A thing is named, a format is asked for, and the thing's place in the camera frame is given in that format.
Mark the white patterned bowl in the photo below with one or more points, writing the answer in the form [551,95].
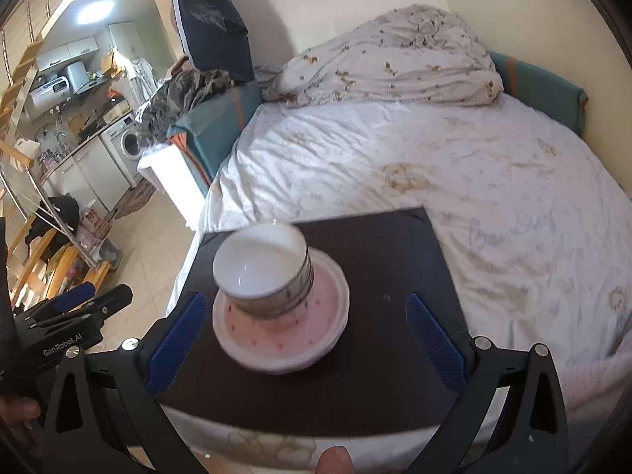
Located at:
[305,281]
[266,303]
[256,256]

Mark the white wall cabinet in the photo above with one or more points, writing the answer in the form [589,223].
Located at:
[84,49]

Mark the brown paper bag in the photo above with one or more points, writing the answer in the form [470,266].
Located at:
[112,61]

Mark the pink strawberry plate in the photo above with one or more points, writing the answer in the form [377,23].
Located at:
[296,370]
[296,340]

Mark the pink blanket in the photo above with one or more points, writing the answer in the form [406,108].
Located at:
[587,380]

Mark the metal stair railing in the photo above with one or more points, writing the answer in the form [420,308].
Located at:
[64,227]

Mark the white washing machine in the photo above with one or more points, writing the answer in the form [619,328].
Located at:
[131,145]

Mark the hanging white shirt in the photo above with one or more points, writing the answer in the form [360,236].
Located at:
[140,79]

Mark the person's left hand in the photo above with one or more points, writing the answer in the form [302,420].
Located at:
[17,410]

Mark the brown door rug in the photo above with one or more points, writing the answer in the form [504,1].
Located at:
[136,197]

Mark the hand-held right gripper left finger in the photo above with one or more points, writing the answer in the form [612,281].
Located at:
[177,340]

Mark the black bag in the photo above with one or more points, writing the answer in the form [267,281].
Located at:
[54,217]

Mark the camouflage clothing pile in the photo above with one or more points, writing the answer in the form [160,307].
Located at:
[182,94]

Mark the pink box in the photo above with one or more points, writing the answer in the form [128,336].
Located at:
[94,229]

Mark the grey bin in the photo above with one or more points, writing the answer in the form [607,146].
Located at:
[111,256]

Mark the bed with white sheet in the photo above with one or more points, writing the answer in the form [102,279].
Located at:
[370,148]

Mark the white water heater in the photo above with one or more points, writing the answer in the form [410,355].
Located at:
[47,96]

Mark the white kitchen cabinet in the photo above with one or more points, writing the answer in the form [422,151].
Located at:
[94,173]

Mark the dark hanging garment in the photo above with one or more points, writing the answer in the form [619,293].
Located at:
[212,19]

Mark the white range hood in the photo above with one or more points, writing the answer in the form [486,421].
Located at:
[77,76]

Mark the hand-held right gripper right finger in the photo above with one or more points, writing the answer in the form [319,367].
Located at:
[437,340]

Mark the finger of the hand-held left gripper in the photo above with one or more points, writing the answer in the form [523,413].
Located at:
[106,303]
[74,296]

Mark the white nightstand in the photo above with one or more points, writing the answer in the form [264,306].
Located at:
[173,177]

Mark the printed light quilt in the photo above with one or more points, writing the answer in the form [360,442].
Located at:
[395,59]

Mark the dark brown leather mat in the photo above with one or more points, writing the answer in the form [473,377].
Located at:
[385,256]

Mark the teal padded bed frame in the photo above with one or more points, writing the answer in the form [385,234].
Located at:
[212,128]

